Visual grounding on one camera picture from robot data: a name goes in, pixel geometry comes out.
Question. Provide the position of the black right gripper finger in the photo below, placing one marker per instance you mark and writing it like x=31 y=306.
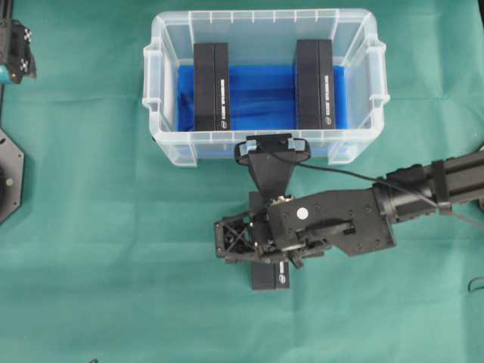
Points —
x=240 y=238

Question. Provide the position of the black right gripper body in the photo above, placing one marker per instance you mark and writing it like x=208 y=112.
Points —
x=353 y=221

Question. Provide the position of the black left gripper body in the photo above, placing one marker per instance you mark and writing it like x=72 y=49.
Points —
x=17 y=60

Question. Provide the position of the black realsense box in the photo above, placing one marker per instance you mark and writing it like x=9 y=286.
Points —
x=266 y=277
x=212 y=111
x=314 y=70

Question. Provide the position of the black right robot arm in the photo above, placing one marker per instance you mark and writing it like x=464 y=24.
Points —
x=408 y=193

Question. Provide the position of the clear plastic storage case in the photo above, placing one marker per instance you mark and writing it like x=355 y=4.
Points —
x=262 y=59

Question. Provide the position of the green table cloth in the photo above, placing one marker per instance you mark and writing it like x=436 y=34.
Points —
x=111 y=254

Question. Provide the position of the blue cloth liner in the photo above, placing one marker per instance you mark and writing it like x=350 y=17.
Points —
x=261 y=98

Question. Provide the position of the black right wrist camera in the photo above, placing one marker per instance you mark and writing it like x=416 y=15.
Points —
x=271 y=160

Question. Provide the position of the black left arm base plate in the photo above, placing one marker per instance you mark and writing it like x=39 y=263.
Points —
x=12 y=166

